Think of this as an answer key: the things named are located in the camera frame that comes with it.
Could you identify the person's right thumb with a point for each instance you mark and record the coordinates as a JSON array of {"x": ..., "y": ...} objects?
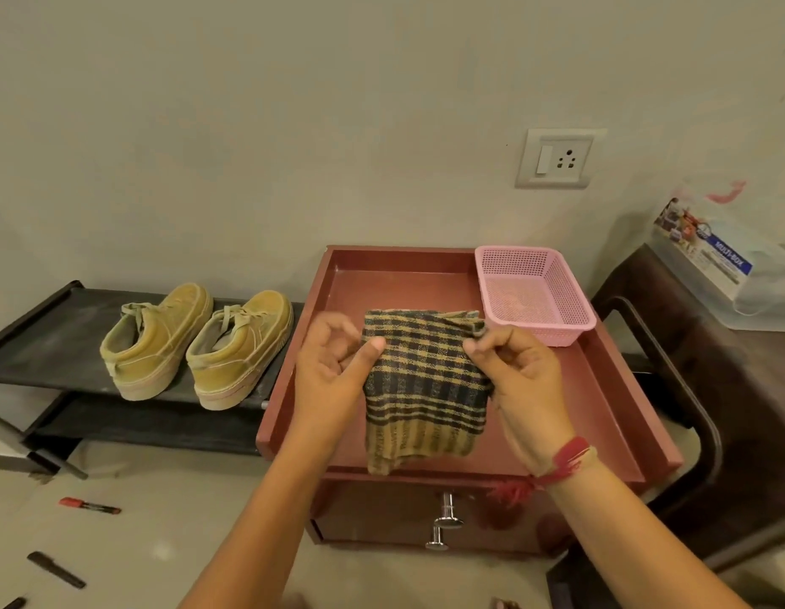
[{"x": 484, "y": 361}]

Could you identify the red marker pen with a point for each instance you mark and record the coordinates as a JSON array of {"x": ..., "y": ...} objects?
[{"x": 88, "y": 505}]

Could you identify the black comb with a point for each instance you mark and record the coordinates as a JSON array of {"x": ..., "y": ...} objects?
[{"x": 56, "y": 570}]

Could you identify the clear plastic storage box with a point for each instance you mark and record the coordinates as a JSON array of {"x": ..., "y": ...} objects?
[{"x": 729, "y": 259}]

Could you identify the black shoe rack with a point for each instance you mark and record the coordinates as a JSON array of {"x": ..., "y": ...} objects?
[{"x": 50, "y": 348}]

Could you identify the white wall socket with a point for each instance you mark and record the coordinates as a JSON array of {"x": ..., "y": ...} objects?
[{"x": 559, "y": 159}]

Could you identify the tan suede sneaker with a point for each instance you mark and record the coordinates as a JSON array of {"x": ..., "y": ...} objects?
[
  {"x": 240, "y": 348},
  {"x": 158, "y": 339}
]

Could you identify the pink plastic mesh basket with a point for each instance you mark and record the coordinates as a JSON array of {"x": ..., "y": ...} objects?
[{"x": 533, "y": 294}]

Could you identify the person's right hand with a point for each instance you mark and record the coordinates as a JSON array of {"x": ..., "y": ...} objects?
[{"x": 526, "y": 390}]

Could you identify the person's right forearm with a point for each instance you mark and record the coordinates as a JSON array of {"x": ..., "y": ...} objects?
[{"x": 633, "y": 539}]

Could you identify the checked tan and black cloth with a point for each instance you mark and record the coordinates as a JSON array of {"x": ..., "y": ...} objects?
[{"x": 424, "y": 386}]

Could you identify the small black object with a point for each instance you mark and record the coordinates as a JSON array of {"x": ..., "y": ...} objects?
[{"x": 13, "y": 603}]

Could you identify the silver drawer knob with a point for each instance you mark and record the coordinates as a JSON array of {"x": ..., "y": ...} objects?
[
  {"x": 448, "y": 512},
  {"x": 436, "y": 539}
]

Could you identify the reddish brown bedside cabinet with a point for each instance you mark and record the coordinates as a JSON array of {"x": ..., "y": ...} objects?
[{"x": 583, "y": 405}]

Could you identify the person's left thumb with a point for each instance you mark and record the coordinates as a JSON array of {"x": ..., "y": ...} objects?
[{"x": 367, "y": 361}]

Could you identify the red thread wristband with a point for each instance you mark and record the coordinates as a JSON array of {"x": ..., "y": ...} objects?
[{"x": 560, "y": 466}]

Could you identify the person's left hand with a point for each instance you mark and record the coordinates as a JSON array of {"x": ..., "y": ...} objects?
[{"x": 326, "y": 380}]

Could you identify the person's left forearm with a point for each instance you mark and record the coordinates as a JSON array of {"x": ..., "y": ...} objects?
[{"x": 253, "y": 532}]

